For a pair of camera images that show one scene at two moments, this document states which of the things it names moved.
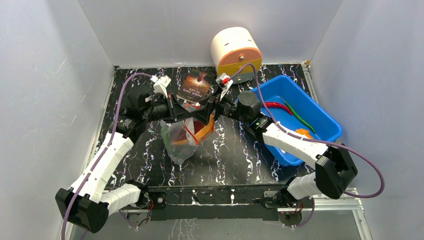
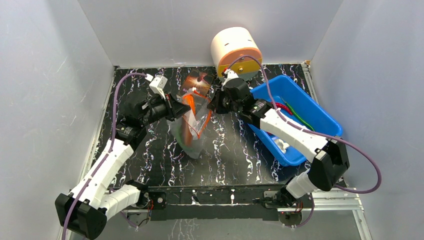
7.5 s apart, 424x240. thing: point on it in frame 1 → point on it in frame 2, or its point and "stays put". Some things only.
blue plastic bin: [326, 128] stays put
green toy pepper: [166, 138] → [180, 134]
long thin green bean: [300, 118] stays put
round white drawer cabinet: [236, 52] stays put
